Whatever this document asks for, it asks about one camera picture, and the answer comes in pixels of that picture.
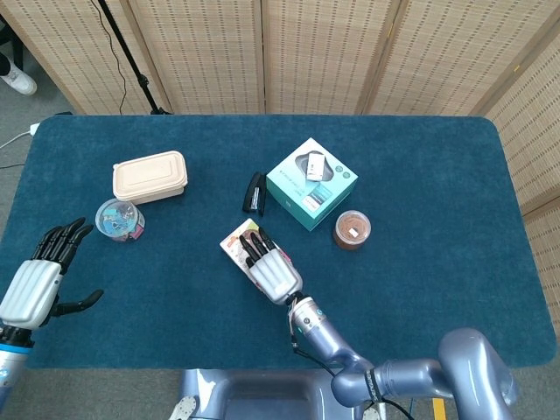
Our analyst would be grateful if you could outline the white sneaker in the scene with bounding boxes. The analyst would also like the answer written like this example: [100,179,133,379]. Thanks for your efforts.
[0,54,39,96]

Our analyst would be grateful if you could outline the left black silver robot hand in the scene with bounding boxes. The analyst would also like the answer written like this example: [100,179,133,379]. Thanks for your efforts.
[0,217,105,329]

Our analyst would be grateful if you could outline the beige plastic lidded container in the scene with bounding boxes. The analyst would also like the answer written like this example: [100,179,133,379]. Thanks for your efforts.
[111,150,189,207]

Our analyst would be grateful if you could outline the black stapler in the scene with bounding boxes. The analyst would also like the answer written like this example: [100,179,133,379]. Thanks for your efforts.
[241,171,268,218]

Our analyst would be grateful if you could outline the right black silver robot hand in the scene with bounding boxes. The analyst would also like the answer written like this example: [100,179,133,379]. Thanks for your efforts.
[238,227,305,305]

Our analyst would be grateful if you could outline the thin black hanging cable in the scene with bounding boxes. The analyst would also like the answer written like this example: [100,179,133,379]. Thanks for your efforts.
[89,0,129,116]

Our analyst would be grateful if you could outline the teal product box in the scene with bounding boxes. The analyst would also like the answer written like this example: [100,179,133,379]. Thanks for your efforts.
[265,136,359,233]

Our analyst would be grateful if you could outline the white red snack box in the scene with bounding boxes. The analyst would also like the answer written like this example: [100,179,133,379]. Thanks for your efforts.
[219,217,293,285]

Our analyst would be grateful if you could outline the black tripod stand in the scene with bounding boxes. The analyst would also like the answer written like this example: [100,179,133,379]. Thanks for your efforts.
[96,0,174,116]

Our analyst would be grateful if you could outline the bamboo folding screen panel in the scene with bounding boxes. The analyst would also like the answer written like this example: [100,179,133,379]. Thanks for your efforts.
[483,41,560,338]
[362,0,560,117]
[261,0,402,116]
[0,0,172,116]
[126,0,268,116]

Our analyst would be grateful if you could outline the blue fabric table cloth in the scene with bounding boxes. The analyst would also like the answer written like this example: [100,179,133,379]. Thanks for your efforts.
[0,114,557,371]

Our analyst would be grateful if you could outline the clear jar of rubber bands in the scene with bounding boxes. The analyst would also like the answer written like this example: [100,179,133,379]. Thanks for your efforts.
[332,209,372,252]

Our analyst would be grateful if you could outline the white power cable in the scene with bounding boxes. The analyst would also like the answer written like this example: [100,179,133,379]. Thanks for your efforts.
[0,129,32,151]

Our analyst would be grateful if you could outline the clear jar of binder clips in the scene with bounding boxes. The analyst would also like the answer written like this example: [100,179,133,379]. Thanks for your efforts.
[94,198,147,242]

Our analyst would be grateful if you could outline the blue-grey robot torso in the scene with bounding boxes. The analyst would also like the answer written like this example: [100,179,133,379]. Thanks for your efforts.
[168,368,382,420]

